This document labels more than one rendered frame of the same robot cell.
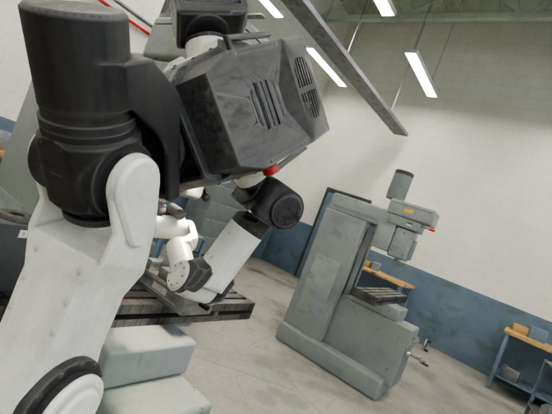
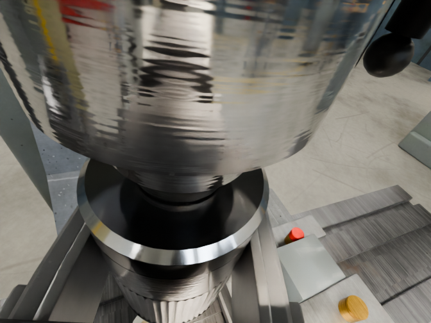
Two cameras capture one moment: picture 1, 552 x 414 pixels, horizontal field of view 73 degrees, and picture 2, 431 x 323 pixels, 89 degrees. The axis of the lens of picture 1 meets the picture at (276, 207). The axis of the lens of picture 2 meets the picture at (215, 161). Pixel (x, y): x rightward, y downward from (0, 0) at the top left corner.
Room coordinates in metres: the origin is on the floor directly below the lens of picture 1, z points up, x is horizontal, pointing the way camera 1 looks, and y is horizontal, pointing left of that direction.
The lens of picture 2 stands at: (1.29, 0.36, 1.30)
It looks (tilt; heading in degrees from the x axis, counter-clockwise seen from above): 44 degrees down; 24
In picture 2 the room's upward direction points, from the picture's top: 12 degrees clockwise
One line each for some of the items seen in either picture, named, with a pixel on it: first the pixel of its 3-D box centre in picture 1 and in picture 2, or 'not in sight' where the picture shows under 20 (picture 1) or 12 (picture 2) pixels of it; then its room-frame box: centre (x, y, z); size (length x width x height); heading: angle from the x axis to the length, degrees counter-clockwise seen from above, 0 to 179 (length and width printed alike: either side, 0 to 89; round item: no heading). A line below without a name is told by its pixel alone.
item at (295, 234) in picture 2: not in sight; (294, 237); (1.47, 0.32, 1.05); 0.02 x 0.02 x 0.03
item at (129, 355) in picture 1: (114, 326); not in sight; (1.32, 0.39, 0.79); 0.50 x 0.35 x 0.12; 53
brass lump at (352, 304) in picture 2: not in sight; (353, 309); (1.43, 0.24, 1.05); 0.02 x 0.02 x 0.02
